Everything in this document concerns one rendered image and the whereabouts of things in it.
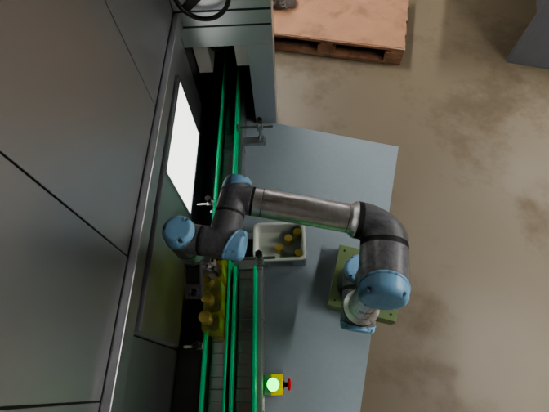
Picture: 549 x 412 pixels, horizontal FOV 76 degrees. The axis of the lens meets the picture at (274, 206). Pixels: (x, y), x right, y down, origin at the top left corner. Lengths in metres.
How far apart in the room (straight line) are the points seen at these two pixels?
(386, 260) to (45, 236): 0.67
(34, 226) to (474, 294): 2.35
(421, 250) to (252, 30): 1.72
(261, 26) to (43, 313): 1.26
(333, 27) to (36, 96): 3.08
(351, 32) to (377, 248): 2.85
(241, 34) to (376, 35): 2.10
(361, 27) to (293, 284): 2.63
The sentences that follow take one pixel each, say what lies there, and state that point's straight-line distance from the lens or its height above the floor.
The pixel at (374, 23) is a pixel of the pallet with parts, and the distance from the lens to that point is 3.66.
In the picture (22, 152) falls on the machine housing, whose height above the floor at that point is 1.80.
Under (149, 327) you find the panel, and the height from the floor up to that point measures 1.26.
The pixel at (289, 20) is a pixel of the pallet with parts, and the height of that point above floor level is 0.17.
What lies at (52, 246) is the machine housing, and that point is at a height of 1.68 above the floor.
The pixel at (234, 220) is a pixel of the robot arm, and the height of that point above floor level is 1.47.
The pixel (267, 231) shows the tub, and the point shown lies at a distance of 1.58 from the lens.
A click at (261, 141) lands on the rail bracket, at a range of 1.74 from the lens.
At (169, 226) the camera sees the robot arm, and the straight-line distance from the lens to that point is 0.84.
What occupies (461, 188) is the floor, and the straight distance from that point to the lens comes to 2.87.
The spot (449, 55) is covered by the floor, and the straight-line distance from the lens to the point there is 3.78.
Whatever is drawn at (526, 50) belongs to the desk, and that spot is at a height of 0.14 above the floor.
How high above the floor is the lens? 2.23
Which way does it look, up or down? 62 degrees down
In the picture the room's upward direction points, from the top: 5 degrees counter-clockwise
